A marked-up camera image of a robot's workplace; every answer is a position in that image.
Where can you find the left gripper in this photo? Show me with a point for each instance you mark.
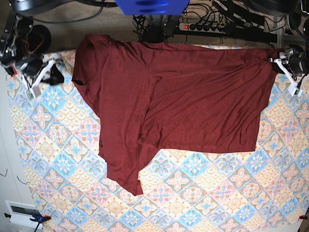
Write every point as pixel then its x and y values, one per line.
pixel 291 64

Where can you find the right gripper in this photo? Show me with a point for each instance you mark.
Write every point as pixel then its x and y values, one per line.
pixel 35 71

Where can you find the maroon t-shirt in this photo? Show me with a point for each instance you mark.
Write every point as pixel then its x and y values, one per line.
pixel 170 96

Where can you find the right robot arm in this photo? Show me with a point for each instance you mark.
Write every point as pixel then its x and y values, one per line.
pixel 23 44

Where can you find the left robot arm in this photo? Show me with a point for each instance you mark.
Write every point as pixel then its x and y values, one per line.
pixel 296 14

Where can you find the black round stool base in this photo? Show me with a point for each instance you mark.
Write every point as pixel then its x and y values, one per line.
pixel 39 39

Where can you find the blue plastic box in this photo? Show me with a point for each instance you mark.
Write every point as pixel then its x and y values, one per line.
pixel 152 7

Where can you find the patterned tablecloth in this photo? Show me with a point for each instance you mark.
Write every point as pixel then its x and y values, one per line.
pixel 183 191

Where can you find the white power strip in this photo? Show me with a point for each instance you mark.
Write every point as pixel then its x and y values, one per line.
pixel 200 27

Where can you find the blue clamp front left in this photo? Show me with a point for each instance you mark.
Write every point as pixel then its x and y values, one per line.
pixel 38 218

